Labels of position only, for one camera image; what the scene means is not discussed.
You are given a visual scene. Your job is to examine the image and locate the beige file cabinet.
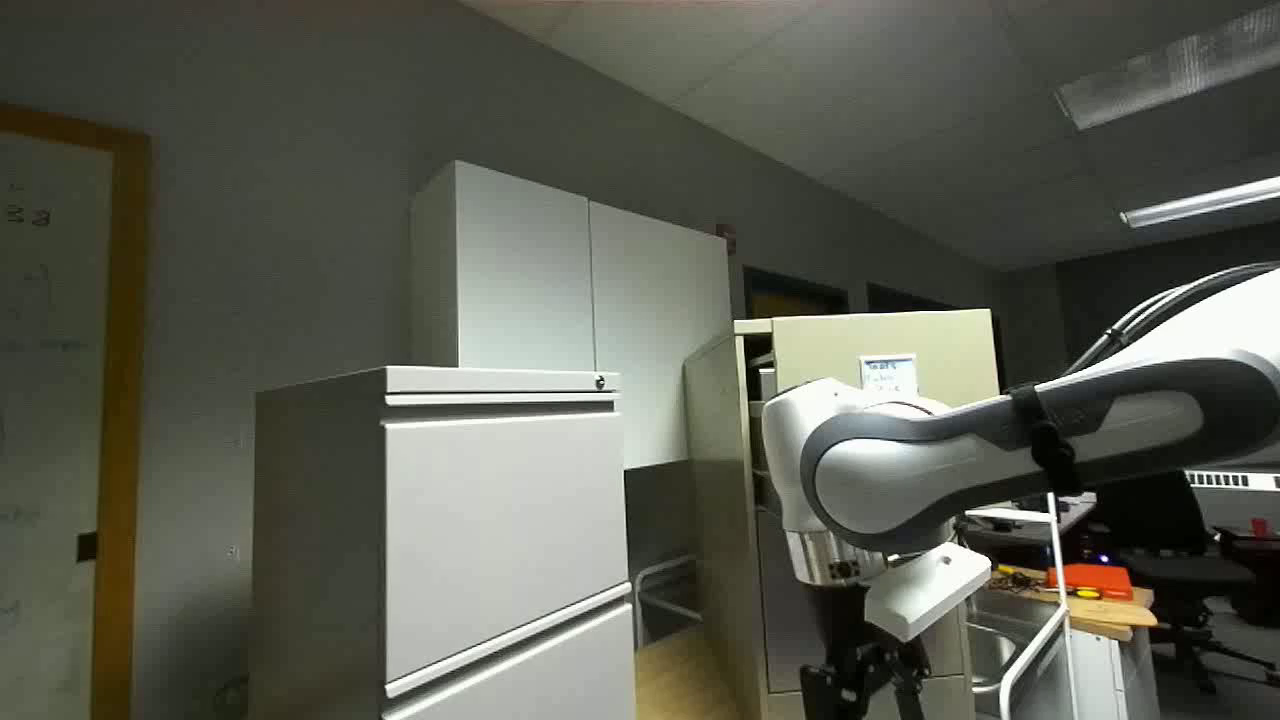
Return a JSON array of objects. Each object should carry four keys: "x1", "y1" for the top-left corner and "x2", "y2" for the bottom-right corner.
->
[{"x1": 686, "y1": 307, "x2": 1003, "y2": 720}]

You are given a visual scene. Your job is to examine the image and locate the orange tool on desk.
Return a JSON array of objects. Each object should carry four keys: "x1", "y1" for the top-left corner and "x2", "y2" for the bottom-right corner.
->
[{"x1": 1046, "y1": 563, "x2": 1133, "y2": 599}]

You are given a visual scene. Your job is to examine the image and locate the wood framed whiteboard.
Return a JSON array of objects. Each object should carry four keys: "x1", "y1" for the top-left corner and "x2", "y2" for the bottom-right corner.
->
[{"x1": 0, "y1": 100, "x2": 151, "y2": 720}]

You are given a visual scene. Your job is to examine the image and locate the grey lateral file cabinet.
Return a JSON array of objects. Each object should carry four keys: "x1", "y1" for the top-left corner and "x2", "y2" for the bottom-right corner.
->
[{"x1": 250, "y1": 366, "x2": 636, "y2": 720}]

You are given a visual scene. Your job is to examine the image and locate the white label on drawer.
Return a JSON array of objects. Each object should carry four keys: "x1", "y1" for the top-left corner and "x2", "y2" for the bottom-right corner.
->
[{"x1": 862, "y1": 354, "x2": 920, "y2": 398}]

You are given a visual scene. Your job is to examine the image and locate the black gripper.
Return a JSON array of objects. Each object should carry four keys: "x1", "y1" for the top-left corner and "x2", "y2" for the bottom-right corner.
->
[{"x1": 801, "y1": 628, "x2": 927, "y2": 720}]

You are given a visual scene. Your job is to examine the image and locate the ceiling air vent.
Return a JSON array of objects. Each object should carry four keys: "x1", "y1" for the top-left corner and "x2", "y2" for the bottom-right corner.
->
[{"x1": 1056, "y1": 4, "x2": 1280, "y2": 133}]

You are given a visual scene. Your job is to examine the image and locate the beige top cabinet drawer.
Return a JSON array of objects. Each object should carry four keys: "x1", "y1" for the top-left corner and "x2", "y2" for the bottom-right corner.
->
[{"x1": 753, "y1": 307, "x2": 1000, "y2": 404}]

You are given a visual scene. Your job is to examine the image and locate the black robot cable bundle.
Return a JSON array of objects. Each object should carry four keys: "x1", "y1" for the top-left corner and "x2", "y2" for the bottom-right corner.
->
[{"x1": 1008, "y1": 380, "x2": 1092, "y2": 499}]

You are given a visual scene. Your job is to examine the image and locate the black office chair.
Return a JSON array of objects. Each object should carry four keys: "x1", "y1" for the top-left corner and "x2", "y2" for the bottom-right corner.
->
[{"x1": 1100, "y1": 471, "x2": 1278, "y2": 692}]

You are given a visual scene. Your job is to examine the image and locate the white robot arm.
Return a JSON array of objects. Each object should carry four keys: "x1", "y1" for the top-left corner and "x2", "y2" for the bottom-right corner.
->
[{"x1": 760, "y1": 262, "x2": 1280, "y2": 720}]

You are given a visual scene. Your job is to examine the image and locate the white tall wall cabinet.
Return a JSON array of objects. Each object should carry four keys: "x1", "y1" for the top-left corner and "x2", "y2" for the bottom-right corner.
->
[{"x1": 407, "y1": 159, "x2": 731, "y2": 470}]

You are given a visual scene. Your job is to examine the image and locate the ceiling light fixture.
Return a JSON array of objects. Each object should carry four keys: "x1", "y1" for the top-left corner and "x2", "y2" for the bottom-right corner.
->
[{"x1": 1121, "y1": 175, "x2": 1280, "y2": 229}]

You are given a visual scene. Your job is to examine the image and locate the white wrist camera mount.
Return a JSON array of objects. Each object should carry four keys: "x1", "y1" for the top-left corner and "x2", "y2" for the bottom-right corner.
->
[{"x1": 864, "y1": 546, "x2": 993, "y2": 640}]

